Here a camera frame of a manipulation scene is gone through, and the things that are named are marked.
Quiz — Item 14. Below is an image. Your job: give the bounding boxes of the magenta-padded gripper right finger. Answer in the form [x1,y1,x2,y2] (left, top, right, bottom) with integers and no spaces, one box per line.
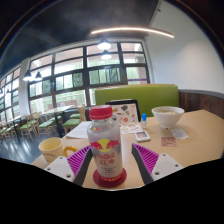
[131,143,185,186]

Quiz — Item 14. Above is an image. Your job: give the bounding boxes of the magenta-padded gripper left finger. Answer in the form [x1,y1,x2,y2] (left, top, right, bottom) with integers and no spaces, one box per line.
[44,144,94,187]

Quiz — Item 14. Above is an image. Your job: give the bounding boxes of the red-capped clear drink bottle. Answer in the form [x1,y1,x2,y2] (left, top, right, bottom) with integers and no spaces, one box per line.
[86,104,124,183]

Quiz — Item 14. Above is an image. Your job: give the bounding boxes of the pale yellow mug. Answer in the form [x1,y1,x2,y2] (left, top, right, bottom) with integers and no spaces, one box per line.
[37,136,79,164]

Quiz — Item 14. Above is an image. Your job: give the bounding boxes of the pink square packet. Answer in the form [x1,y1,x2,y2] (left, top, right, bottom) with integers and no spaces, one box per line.
[160,135,178,148]

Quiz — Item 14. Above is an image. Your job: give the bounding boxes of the clear plastic packet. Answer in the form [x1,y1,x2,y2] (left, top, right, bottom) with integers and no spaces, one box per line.
[170,128,190,140]

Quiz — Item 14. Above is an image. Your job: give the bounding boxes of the small white flat device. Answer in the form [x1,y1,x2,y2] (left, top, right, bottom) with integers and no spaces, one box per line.
[134,129,152,143]

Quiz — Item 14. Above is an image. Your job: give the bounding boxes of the white paper sheet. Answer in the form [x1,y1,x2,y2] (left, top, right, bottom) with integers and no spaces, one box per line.
[65,120,93,140]

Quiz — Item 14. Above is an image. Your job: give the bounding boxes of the group of green-seated wooden chairs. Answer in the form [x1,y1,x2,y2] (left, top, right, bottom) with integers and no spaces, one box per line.
[0,105,87,143]

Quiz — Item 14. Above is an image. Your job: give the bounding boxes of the white bowl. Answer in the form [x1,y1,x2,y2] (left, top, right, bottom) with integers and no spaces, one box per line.
[151,105,185,130]

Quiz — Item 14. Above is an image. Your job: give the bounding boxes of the small blue-capped white bottle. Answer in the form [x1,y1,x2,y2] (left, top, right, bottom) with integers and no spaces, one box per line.
[141,113,148,129]

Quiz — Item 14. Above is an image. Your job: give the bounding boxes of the flat round red coaster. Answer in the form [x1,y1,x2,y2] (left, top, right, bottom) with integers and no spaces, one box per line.
[92,167,128,189]

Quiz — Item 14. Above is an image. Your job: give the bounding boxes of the light wooden dining table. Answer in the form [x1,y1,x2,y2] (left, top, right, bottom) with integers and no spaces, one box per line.
[43,104,76,138]

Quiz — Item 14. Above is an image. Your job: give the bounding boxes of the black laptop with stickers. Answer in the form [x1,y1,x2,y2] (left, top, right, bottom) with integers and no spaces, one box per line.
[104,98,142,125]

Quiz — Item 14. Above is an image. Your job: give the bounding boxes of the green upholstered bench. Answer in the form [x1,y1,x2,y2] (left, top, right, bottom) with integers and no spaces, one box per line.
[94,83,180,118]

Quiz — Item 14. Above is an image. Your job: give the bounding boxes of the black-framed grid window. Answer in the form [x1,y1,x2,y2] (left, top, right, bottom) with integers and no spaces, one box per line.
[0,41,150,118]

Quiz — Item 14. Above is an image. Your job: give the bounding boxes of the group of pendant lamps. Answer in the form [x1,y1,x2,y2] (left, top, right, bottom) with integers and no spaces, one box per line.
[22,37,113,82]

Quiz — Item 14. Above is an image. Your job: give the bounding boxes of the long linear ceiling light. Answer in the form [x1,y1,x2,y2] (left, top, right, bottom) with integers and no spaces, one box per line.
[90,26,175,39]

